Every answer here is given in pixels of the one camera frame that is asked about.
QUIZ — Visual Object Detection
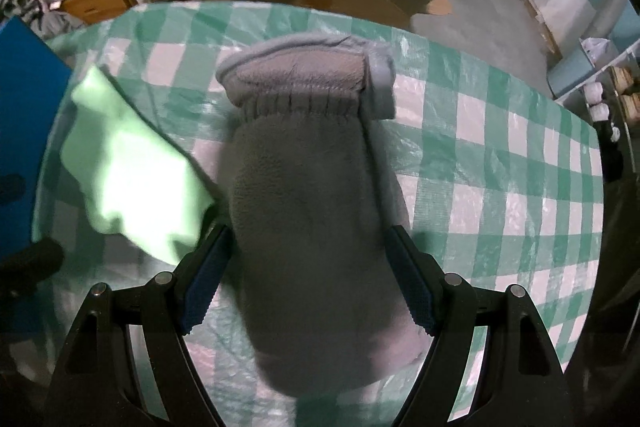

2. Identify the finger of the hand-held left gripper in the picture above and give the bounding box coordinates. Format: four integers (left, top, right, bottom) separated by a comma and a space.
0, 238, 65, 303
0, 175, 27, 206

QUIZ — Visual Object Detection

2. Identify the black bottle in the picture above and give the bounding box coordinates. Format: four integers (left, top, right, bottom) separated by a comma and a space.
602, 123, 624, 182

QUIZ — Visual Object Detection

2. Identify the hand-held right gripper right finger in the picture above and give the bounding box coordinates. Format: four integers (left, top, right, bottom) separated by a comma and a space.
387, 224, 576, 427

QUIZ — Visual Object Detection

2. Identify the small white plastic bag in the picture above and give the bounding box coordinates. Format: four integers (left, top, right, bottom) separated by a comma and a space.
580, 38, 621, 66

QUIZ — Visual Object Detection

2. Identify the light green sock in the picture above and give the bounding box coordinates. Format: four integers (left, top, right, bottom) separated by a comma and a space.
59, 66, 219, 264

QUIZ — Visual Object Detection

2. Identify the grey clothing pile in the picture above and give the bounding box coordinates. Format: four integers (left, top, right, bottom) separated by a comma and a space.
0, 0, 82, 38

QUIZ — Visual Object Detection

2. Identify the grey fleece mitten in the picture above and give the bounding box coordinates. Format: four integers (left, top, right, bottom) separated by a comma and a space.
216, 33, 434, 396

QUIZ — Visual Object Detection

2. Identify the green white checkered tablecloth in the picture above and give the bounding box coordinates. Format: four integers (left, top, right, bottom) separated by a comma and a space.
30, 0, 609, 427

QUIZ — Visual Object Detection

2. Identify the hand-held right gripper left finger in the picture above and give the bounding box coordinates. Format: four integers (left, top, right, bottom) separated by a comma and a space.
45, 223, 234, 427

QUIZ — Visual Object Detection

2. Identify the blue-sided cardboard box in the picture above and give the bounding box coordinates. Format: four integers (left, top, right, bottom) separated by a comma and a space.
0, 16, 74, 343

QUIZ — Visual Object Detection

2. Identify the tan round object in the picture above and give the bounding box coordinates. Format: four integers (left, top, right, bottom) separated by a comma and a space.
612, 67, 640, 90
620, 92, 640, 123

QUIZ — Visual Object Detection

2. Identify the light blue storage cabinet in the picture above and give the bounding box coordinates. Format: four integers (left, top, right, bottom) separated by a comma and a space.
547, 0, 640, 100

